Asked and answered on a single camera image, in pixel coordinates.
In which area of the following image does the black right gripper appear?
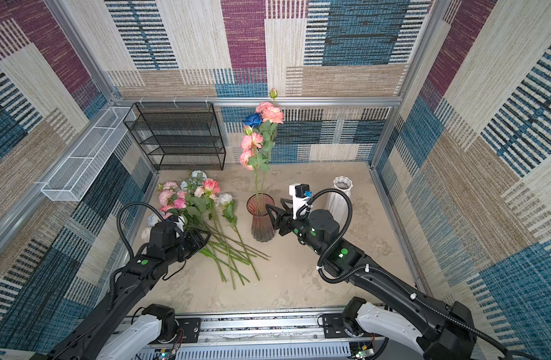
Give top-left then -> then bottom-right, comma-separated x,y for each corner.
265,197 -> 326,255

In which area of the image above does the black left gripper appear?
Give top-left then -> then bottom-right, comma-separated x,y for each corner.
164,226 -> 210,266

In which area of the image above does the red ribbed glass vase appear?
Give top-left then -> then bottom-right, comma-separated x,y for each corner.
246,193 -> 275,242

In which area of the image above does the white ribbed ceramic vase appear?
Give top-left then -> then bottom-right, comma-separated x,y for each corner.
324,175 -> 353,221

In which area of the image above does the pink double rose stem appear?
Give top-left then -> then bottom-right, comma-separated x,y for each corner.
239,125 -> 274,206

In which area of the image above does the blue artificial rose stem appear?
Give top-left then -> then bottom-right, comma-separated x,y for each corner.
242,112 -> 263,129

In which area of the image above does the pink rose stem with bud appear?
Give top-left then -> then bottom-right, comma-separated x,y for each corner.
254,88 -> 284,196

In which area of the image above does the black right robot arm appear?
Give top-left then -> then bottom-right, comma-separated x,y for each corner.
321,239 -> 477,359

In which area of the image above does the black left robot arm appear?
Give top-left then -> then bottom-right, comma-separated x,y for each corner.
32,220 -> 211,359

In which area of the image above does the pile of artificial flowers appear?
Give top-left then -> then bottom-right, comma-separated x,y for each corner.
157,170 -> 269,288

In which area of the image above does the white rose stem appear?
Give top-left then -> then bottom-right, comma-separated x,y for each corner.
218,193 -> 260,280

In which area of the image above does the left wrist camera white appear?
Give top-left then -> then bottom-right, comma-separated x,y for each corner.
170,215 -> 185,233

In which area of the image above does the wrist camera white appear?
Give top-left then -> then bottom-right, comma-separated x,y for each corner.
170,215 -> 185,233
289,183 -> 312,220

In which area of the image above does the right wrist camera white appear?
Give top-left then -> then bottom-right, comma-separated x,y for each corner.
289,183 -> 312,220

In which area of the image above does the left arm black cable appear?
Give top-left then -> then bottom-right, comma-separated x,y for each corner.
116,202 -> 166,257

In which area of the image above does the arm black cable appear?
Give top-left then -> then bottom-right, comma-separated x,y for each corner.
295,187 -> 510,360
116,202 -> 166,257

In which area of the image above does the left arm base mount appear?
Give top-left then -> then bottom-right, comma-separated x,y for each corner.
132,304 -> 202,346

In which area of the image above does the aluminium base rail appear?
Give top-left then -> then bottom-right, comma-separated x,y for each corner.
106,307 -> 393,360

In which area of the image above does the black wire mesh shelf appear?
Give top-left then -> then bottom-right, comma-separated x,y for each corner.
123,102 -> 227,171

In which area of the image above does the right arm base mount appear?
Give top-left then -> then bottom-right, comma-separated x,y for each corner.
317,297 -> 371,338

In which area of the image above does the white wire mesh tray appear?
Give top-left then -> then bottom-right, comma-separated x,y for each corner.
41,106 -> 129,202

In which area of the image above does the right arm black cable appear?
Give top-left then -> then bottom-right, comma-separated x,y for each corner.
295,187 -> 510,360

